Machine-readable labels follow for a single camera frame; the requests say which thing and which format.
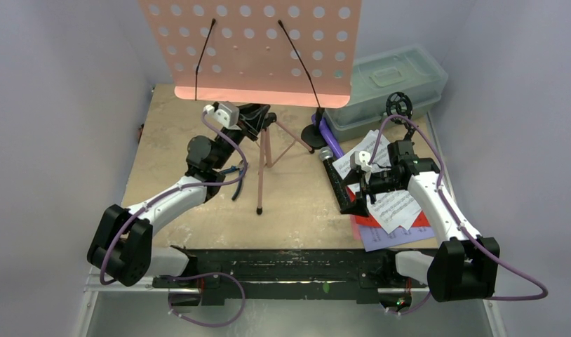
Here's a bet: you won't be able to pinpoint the blue-handled pliers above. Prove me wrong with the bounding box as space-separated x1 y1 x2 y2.
220 160 244 201

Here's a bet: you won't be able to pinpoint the red sheet music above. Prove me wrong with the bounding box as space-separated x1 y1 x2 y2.
355 191 430 233

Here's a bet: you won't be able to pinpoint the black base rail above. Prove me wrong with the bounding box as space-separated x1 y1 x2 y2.
83 249 495 308

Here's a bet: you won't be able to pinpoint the pink music stand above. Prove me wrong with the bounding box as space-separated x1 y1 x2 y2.
137 0 363 216

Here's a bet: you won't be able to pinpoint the silver condenser microphone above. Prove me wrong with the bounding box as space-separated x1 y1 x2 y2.
318 146 353 215

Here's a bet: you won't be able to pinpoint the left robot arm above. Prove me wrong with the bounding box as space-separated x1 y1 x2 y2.
87 102 270 287

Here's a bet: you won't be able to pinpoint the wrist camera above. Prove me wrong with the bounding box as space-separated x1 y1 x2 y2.
349 151 372 177
203 102 241 130

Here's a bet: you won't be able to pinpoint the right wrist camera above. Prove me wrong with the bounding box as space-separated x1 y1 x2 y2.
349 151 372 177

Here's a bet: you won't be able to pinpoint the blue sheet music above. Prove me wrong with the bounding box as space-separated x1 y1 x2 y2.
358 225 435 252

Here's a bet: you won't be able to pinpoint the black round-base mic stand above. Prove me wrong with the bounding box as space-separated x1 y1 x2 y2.
300 107 328 150

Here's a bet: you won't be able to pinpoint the black tripod mic stand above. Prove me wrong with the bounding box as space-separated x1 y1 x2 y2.
385 92 415 140

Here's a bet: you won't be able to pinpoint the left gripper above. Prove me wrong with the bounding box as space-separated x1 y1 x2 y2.
212 100 269 170

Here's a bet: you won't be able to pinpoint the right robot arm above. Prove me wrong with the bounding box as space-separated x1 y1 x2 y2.
342 140 500 302

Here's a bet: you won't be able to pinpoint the translucent plastic storage box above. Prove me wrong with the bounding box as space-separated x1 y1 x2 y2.
323 45 448 143

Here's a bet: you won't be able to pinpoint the white sheet music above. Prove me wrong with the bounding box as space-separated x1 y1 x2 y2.
353 130 422 234
332 147 422 234

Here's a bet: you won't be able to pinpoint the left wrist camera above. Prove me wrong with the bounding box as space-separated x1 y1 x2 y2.
203 102 241 130

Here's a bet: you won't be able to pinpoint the purple microphone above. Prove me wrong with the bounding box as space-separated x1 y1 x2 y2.
318 117 345 159

